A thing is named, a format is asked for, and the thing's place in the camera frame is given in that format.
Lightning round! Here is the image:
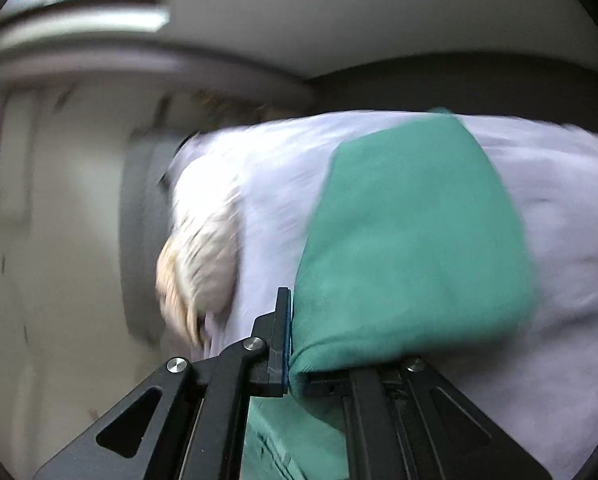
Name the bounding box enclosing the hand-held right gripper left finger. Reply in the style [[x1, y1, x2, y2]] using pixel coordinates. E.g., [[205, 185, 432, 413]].
[[33, 287, 294, 480]]

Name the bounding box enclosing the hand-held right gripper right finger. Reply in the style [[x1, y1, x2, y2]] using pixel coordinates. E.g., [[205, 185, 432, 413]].
[[304, 357, 552, 480]]

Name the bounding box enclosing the green garment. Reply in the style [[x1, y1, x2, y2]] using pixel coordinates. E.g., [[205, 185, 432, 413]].
[[239, 107, 537, 480]]

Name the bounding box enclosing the cream textured pillow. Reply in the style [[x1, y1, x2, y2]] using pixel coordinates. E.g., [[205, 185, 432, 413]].
[[156, 170, 242, 348]]

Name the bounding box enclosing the lavender plush blanket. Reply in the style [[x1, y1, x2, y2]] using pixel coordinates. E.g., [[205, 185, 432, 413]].
[[166, 110, 598, 480]]

